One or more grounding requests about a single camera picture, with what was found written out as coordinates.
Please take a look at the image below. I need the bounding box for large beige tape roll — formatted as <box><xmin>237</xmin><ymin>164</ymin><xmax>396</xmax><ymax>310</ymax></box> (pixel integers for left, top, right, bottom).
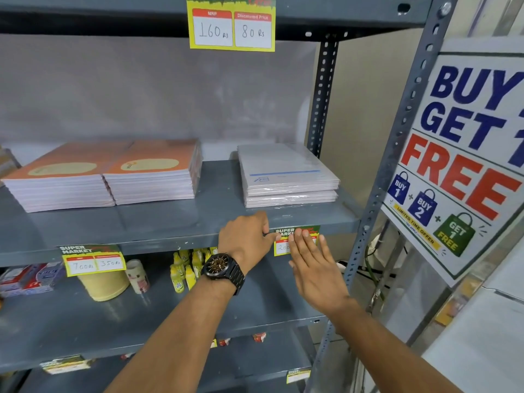
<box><xmin>77</xmin><ymin>269</ymin><xmax>131</xmax><ymax>303</ymax></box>

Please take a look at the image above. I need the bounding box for grey metal shelf rack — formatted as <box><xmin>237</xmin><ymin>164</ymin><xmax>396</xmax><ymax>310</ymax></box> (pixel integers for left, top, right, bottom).
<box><xmin>0</xmin><ymin>0</ymin><xmax>460</xmax><ymax>393</ymax></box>

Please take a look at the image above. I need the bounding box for black cable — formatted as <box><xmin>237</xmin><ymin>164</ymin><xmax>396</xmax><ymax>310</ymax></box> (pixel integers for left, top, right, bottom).
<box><xmin>338</xmin><ymin>231</ymin><xmax>397</xmax><ymax>283</ymax></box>

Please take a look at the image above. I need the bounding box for person's right forearm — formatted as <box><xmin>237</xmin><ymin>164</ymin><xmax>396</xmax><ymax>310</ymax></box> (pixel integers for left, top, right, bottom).
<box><xmin>325</xmin><ymin>296</ymin><xmax>465</xmax><ymax>393</ymax></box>

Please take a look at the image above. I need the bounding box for person's left forearm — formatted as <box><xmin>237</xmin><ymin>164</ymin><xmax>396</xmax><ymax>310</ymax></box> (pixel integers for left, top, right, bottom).
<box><xmin>104</xmin><ymin>276</ymin><xmax>237</xmax><ymax>393</ymax></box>

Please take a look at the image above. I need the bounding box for pile of red white boxes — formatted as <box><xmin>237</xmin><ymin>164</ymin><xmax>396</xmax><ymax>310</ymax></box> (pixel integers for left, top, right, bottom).
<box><xmin>0</xmin><ymin>261</ymin><xmax>67</xmax><ymax>298</ymax></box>

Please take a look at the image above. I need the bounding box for stack of white wrapped notebooks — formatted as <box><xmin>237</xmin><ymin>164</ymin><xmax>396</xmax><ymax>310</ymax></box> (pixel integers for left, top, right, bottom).
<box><xmin>237</xmin><ymin>143</ymin><xmax>341</xmax><ymax>209</ymax></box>

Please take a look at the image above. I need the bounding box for person's right hand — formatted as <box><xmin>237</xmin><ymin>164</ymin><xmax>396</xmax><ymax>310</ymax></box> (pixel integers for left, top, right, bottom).
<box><xmin>288</xmin><ymin>228</ymin><xmax>353</xmax><ymax>315</ymax></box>

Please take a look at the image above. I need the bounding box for stack of orange notebooks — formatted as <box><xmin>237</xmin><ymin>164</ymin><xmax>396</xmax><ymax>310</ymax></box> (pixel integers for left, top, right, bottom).
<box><xmin>102</xmin><ymin>138</ymin><xmax>204</xmax><ymax>206</ymax></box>
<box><xmin>1</xmin><ymin>141</ymin><xmax>133</xmax><ymax>213</ymax></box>

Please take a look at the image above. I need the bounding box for small printed tape roll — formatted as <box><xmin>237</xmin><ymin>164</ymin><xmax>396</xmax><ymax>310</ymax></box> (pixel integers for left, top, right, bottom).
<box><xmin>125</xmin><ymin>259</ymin><xmax>150</xmax><ymax>294</ymax></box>

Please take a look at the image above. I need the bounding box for person's left hand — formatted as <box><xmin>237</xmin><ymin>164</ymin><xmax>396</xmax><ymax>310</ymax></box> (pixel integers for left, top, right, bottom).
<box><xmin>218</xmin><ymin>211</ymin><xmax>282</xmax><ymax>275</ymax></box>

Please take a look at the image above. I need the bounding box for yellow green price tag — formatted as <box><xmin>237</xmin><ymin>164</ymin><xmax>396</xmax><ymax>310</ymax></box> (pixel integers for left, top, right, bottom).
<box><xmin>57</xmin><ymin>245</ymin><xmax>127</xmax><ymax>278</ymax></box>
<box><xmin>273</xmin><ymin>226</ymin><xmax>321</xmax><ymax>257</ymax></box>
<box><xmin>40</xmin><ymin>355</ymin><xmax>94</xmax><ymax>375</ymax></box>
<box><xmin>286</xmin><ymin>368</ymin><xmax>312</xmax><ymax>384</ymax></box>
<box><xmin>186</xmin><ymin>0</ymin><xmax>276</xmax><ymax>52</ymax></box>

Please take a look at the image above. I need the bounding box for black and gold wristwatch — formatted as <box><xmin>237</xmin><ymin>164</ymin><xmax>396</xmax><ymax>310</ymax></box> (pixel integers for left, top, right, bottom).
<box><xmin>200</xmin><ymin>253</ymin><xmax>246</xmax><ymax>296</ymax></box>

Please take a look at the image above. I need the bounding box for white promotional poster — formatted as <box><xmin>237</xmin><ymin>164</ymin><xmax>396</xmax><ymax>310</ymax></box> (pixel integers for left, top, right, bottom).
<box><xmin>380</xmin><ymin>36</ymin><xmax>524</xmax><ymax>288</ymax></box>

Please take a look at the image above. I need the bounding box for group of yellow glue bottles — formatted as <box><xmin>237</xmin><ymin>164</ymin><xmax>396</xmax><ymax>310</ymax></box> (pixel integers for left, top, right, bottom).
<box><xmin>169</xmin><ymin>246</ymin><xmax>219</xmax><ymax>294</ymax></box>

